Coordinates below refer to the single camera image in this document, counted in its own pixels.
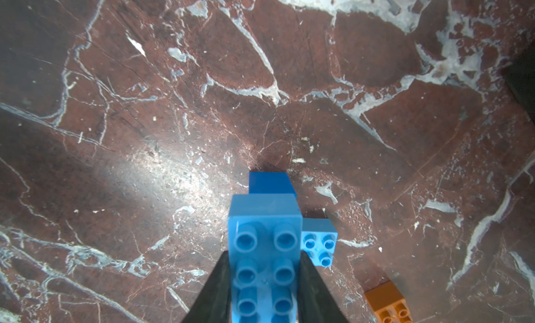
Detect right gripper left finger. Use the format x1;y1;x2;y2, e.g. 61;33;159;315
181;251;231;323

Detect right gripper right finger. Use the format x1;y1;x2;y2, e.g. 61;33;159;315
297;251;348;323

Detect light blue square lego brick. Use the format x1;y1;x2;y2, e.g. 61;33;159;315
301;218;338;267

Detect orange square lego brick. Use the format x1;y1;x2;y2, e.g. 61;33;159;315
364;281;413;323

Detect light blue long lego brick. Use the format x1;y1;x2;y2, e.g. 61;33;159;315
227;194;303;322

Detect dark blue square lego brick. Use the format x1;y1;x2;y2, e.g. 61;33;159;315
249;172;297;197

